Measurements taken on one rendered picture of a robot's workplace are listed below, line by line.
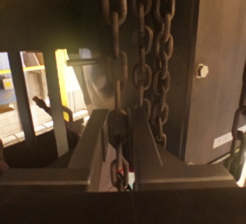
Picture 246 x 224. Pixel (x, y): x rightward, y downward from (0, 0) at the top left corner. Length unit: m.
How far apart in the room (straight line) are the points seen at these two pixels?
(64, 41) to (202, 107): 0.50
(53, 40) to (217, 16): 0.49
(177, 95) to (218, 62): 0.07
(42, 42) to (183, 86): 0.47
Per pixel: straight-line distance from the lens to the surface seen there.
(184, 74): 0.22
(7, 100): 3.29
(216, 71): 0.26
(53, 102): 0.64
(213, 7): 0.24
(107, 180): 0.99
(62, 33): 0.64
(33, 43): 0.60
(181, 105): 0.23
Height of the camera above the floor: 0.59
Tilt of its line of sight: 18 degrees up
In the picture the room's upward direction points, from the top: 179 degrees clockwise
